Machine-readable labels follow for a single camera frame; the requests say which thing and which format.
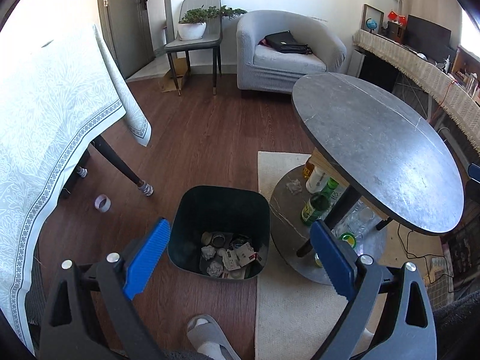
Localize grey armchair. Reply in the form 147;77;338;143
236;10;347;94

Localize potted green plant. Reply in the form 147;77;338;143
178;6;247;41

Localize green glass bottle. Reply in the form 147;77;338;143
300;177;338;225

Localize patterned white tablecloth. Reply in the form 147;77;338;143
1;26;151;349

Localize dark green trash bin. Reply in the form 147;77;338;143
168;185;270;281

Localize white plastic bottle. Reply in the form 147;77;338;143
305;166;329;194

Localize black table leg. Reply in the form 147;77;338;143
91;135;154;197

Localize small blue globe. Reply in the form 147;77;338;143
365;18;378;33

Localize wooden bookshelf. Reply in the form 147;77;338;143
451;45;480;103

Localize beige fringed table runner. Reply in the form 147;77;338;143
352;29;480;150

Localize black handbag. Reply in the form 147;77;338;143
259;31;312;55

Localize paper ball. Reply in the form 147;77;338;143
201;245;216;261
207;261;224;278

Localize amber drink bottle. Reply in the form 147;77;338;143
302;158;315;180

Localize wooden picture frame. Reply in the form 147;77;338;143
360;4;384;34

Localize white tape roll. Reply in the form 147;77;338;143
94;194;112;213

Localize grey door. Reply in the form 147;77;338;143
97;0;166;79

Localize cream floor rug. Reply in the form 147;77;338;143
255;151;442;359

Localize grey dining chair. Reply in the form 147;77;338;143
164;0;223;95

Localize black monitor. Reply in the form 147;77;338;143
403;15;452;62

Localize round grey marble table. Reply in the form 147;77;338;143
292;73;464;235

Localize lower round shelf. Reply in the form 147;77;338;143
270;166;386;285

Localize red SanDisk box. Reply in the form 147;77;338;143
218;242;266;271

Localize grey slipper foot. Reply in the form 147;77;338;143
186;314;241;360

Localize cardboard box on floor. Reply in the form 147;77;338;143
160;58;190;96

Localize small red flags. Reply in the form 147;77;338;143
387;10;407;27

